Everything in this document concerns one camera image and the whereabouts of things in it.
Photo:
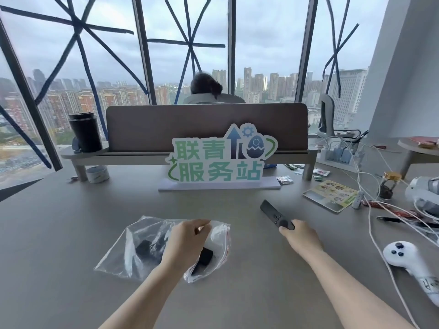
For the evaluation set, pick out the person's left hand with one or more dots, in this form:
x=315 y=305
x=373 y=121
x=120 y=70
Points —
x=181 y=243

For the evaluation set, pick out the person's right hand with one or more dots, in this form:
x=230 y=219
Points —
x=303 y=236

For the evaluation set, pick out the person's left fingers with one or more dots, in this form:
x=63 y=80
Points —
x=204 y=225

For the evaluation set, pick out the person's right thumb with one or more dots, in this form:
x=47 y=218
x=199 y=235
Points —
x=285 y=230

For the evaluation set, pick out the black remote control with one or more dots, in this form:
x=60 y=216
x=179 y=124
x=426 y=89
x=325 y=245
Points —
x=272 y=212

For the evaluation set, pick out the clear plastic zip bag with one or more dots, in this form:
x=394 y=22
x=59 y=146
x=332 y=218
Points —
x=137 y=236

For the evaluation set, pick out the person's right forearm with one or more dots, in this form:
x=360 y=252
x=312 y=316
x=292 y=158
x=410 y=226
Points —
x=343 y=291

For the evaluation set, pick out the person's left forearm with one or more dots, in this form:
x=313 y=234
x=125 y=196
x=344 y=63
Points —
x=147 y=298

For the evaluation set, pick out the small black box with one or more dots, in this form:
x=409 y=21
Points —
x=205 y=257

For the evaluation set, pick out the silver snack wrapper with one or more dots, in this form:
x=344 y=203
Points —
x=284 y=180

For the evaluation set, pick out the illustrated card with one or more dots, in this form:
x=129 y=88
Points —
x=331 y=195

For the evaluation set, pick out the black bundled item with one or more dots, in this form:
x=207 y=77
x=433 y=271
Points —
x=148 y=249

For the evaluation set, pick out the green and white standing sign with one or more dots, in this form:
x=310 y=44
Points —
x=219 y=161

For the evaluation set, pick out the green and white wrapper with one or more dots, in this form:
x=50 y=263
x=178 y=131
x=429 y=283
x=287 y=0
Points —
x=320 y=174

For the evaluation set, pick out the small white adapter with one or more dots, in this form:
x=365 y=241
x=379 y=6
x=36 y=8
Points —
x=358 y=199

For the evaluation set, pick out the white power strip organizer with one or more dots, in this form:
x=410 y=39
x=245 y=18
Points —
x=338 y=155

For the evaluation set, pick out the grey desk riser shelf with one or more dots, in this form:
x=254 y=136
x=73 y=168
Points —
x=137 y=157

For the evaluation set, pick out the brown desk divider panel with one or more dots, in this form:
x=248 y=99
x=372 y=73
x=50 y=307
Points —
x=171 y=126

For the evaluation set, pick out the red snack packet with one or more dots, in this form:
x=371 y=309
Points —
x=391 y=208

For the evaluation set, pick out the glass jar with gold lid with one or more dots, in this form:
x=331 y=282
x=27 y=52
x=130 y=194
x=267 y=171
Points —
x=389 y=188

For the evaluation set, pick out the black pen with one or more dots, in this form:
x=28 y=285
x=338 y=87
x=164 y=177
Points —
x=398 y=220

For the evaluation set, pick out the white tape roll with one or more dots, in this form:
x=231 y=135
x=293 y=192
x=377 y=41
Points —
x=97 y=174

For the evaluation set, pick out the white handheld controller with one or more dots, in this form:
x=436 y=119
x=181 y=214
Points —
x=404 y=258

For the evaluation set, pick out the grey office chair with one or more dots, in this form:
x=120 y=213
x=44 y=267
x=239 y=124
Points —
x=205 y=98

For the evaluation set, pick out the white headset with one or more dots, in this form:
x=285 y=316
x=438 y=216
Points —
x=423 y=193

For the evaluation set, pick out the black tumbler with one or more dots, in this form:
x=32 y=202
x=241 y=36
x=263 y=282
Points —
x=85 y=131

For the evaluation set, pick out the round grey side shelf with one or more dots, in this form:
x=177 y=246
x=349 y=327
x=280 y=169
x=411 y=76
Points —
x=416 y=152

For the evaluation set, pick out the red flat box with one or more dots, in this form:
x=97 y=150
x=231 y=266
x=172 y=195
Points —
x=425 y=141

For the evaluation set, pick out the dark window frame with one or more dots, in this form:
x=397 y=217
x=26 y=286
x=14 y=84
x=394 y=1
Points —
x=232 y=47

